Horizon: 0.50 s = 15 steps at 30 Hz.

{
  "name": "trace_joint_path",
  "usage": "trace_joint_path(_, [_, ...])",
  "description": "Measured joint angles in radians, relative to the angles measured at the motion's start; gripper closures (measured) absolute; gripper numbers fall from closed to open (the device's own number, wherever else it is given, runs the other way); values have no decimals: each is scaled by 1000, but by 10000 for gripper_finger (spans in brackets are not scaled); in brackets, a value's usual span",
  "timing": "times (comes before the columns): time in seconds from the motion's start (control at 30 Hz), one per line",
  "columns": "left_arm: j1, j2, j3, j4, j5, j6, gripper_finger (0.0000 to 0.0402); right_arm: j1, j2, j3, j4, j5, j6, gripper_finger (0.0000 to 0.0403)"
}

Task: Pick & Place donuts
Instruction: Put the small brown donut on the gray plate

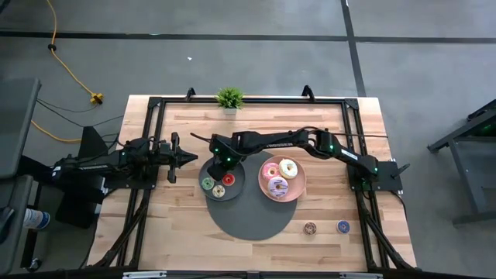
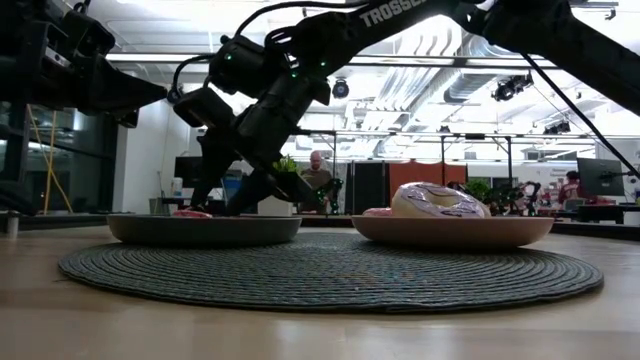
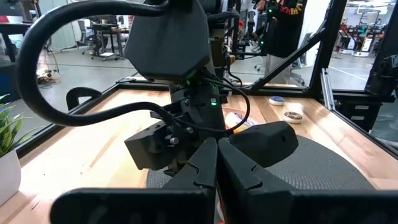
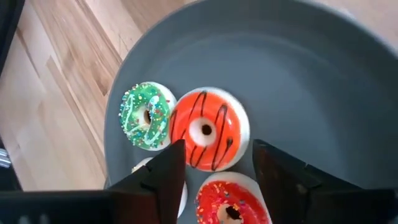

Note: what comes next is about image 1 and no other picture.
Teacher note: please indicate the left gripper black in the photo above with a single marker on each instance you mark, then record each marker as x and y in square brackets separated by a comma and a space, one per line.
[166, 155]

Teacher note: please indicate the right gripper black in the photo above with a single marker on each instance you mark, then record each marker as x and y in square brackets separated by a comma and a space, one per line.
[228, 157]

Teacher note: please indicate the small red sprinkled donut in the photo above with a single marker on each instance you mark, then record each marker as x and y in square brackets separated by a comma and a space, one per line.
[231, 182]

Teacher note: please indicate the large pink frosted donut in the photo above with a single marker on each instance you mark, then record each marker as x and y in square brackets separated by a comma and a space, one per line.
[266, 175]

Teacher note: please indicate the large purple frosted donut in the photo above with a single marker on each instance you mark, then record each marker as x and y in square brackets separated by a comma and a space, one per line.
[283, 191]

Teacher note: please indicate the large white frosted donut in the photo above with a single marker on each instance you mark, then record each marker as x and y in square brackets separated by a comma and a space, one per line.
[293, 172]

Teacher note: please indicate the small chocolate donut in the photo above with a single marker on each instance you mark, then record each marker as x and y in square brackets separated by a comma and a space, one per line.
[313, 231]

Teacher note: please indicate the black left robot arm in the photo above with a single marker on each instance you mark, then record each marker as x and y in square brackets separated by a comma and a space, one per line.
[97, 166]

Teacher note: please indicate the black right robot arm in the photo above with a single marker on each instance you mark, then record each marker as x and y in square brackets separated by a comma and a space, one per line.
[279, 141]

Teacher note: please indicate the small green donut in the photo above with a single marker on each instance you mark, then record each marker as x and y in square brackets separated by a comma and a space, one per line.
[211, 186]

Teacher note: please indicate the small tan donut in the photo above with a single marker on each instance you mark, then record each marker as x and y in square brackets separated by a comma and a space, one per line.
[221, 193]

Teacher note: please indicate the small dark grey plate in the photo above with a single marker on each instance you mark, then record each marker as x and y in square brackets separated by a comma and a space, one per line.
[236, 191]

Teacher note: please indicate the large grey round placemat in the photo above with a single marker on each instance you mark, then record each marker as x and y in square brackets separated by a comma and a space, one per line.
[252, 221]

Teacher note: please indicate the green plant in white pot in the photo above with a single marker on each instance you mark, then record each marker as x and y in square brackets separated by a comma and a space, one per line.
[229, 97]

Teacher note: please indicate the pink round plate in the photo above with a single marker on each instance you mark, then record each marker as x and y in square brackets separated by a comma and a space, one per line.
[298, 188]

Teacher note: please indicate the black floor stand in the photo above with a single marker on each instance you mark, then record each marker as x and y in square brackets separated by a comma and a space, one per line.
[73, 209]

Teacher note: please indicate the small blue donut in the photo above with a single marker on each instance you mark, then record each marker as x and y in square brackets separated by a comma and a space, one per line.
[346, 229]

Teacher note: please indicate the white and blue bottle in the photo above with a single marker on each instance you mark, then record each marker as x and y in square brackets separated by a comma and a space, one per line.
[36, 219]

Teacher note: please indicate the grey desk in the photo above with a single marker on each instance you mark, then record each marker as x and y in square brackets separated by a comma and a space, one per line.
[15, 124]

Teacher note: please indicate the grey chair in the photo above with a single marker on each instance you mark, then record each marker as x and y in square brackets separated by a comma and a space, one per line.
[15, 193]

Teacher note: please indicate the dark metal side table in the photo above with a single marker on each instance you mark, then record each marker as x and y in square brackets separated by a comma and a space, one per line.
[476, 174]

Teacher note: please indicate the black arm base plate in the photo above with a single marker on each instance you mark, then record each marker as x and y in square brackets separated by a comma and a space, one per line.
[389, 186]
[116, 185]

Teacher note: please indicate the silver metal bracket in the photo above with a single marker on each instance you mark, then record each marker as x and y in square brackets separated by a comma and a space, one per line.
[143, 274]
[360, 276]

